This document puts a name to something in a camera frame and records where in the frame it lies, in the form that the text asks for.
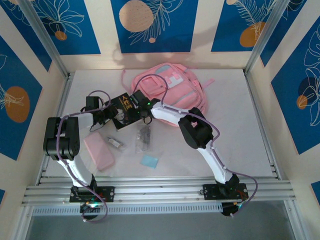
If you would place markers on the pink backpack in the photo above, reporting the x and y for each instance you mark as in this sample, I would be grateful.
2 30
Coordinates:
180 90

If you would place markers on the aluminium frame rail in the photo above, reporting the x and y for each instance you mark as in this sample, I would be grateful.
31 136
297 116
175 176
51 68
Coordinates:
162 190

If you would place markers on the pink pencil case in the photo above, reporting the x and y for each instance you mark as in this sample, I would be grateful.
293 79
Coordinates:
98 151

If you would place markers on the aluminium table side rail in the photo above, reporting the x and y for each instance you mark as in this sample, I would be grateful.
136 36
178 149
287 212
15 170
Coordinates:
250 85
61 100

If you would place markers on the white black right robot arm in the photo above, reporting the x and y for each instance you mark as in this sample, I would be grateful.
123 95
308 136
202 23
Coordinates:
215 160

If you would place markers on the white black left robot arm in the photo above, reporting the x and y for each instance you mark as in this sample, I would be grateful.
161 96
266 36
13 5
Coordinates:
75 165

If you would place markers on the aluminium frame post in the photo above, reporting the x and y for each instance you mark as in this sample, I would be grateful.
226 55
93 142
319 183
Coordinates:
265 32
47 40

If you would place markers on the aluminium frame leg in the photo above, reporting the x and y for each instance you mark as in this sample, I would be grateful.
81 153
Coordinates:
23 222
293 220

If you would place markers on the light blue sticky notes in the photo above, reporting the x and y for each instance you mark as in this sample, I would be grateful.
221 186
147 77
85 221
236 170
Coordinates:
149 161

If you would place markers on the black book portrait cover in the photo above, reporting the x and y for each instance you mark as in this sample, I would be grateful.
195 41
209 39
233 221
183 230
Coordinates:
125 115

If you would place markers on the black controller board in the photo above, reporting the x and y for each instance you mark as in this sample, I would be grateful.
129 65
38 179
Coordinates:
86 208
227 211

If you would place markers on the clear bag of binder clips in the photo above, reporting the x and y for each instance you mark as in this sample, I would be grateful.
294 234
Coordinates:
143 138

